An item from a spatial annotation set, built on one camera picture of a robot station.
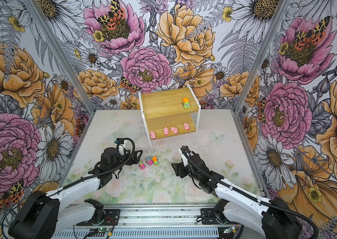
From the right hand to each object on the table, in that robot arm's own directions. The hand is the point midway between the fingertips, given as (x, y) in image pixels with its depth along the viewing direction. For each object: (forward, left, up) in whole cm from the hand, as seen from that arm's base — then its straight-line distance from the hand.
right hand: (177, 166), depth 82 cm
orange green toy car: (+8, +13, -7) cm, 17 cm away
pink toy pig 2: (+18, +1, +8) cm, 20 cm away
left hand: (+8, +24, -1) cm, 25 cm away
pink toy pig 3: (+18, +6, +8) cm, 21 cm away
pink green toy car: (+4, +20, -7) cm, 22 cm away
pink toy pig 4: (+15, +13, +9) cm, 22 cm away
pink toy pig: (+21, -6, +8) cm, 24 cm away
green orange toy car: (+22, -5, +26) cm, 34 cm away
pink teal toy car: (+7, +17, -7) cm, 20 cm away
